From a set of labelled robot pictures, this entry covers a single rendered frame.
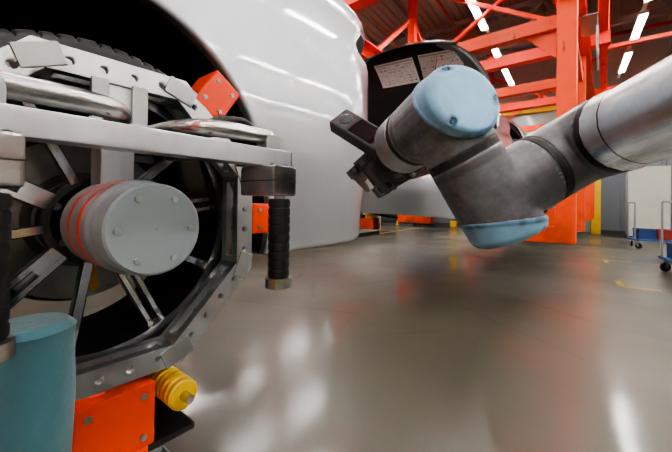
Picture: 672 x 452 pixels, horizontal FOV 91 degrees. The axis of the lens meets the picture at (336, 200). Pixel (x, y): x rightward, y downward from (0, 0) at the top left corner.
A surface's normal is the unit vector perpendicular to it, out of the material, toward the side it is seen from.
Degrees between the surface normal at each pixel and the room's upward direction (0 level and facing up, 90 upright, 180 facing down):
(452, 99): 75
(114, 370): 90
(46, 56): 90
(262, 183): 90
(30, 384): 88
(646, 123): 117
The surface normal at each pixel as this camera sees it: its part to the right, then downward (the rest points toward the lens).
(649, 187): -0.58, -0.01
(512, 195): 0.04, -0.07
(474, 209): -0.60, 0.29
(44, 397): 0.84, 0.00
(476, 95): 0.21, -0.27
